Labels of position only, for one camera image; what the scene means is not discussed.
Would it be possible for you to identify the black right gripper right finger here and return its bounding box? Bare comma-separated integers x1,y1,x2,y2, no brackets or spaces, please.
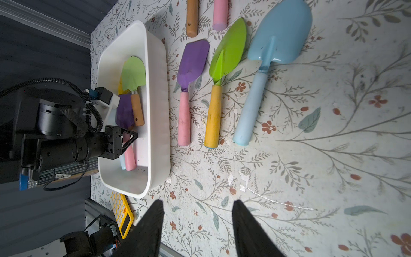
232,200,285,257

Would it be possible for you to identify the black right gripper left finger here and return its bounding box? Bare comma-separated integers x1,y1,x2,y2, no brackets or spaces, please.
112,200,164,257

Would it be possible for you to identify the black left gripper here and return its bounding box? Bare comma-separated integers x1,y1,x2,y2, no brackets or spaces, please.
82,87,138,160

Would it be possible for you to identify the blue shovel blue handle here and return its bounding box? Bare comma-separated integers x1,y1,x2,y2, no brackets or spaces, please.
119,155,126,170

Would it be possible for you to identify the purple shovel pink handle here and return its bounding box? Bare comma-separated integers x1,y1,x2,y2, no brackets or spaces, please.
177,39,210,146
213,0,229,31

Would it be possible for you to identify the green shovel yellow handle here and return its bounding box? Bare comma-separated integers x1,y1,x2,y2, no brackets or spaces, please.
204,18,247,148

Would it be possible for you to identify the green shovel wooden handle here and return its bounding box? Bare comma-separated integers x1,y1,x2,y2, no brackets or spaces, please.
186,0,199,38
121,56,146,126

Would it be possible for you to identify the light blue shovel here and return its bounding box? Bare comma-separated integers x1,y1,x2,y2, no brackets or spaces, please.
233,0,313,146

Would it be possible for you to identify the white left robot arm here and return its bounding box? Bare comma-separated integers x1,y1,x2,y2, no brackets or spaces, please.
1,87,138,183

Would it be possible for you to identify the white plastic storage box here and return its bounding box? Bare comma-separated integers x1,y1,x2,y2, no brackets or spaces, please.
96,20,171,199

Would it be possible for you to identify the yellow calculator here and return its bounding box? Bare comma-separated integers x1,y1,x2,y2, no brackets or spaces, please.
110,191,134,239

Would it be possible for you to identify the black corrugated cable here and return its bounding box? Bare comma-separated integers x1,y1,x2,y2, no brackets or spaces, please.
0,76,104,134

